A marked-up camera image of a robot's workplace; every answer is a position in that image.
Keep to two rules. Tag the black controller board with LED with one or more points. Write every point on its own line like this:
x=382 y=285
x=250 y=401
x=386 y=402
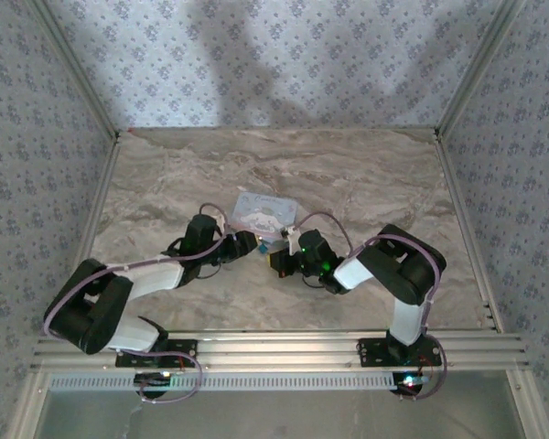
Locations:
x=412 y=383
x=153 y=382

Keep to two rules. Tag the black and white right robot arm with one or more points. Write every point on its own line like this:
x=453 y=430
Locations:
x=407 y=283

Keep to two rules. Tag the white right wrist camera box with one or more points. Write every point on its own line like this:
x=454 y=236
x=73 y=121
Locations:
x=292 y=238

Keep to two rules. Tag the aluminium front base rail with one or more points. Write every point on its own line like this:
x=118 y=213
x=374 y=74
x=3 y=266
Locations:
x=279 y=350

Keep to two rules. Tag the aluminium frame corner post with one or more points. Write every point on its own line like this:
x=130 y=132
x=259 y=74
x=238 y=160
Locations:
x=480 y=66
x=75 y=68

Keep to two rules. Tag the small blue padlock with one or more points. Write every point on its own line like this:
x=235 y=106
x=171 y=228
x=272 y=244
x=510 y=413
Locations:
x=262 y=249

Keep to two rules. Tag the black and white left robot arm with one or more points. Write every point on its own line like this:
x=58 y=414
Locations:
x=119 y=297

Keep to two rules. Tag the aluminium frame side rail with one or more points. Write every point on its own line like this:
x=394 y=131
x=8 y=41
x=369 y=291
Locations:
x=469 y=233
x=84 y=233

